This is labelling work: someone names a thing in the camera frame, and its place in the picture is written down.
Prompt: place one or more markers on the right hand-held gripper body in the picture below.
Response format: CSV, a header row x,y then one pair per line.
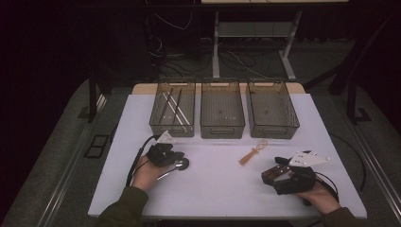
x,y
299,179

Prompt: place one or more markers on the metal floor rail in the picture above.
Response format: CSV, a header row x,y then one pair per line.
x,y
67,176
378,176

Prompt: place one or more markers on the black metal stand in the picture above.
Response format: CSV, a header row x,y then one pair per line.
x,y
93,94
351,94

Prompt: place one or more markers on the black floor socket frame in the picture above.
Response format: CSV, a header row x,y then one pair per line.
x,y
101,136

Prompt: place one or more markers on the white metal desk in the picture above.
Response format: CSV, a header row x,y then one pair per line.
x,y
216,47

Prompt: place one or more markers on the person's right hand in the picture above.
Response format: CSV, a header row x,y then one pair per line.
x,y
321,197

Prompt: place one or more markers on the metal spoon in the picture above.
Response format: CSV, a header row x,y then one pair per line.
x,y
183,164

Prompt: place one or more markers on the person's left hand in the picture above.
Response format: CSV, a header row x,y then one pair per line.
x,y
146,175

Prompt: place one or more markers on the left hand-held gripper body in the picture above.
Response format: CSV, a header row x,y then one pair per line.
x,y
159,153

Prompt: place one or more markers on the smoky clear plastic bin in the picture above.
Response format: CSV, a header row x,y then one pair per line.
x,y
172,130
271,107
222,110

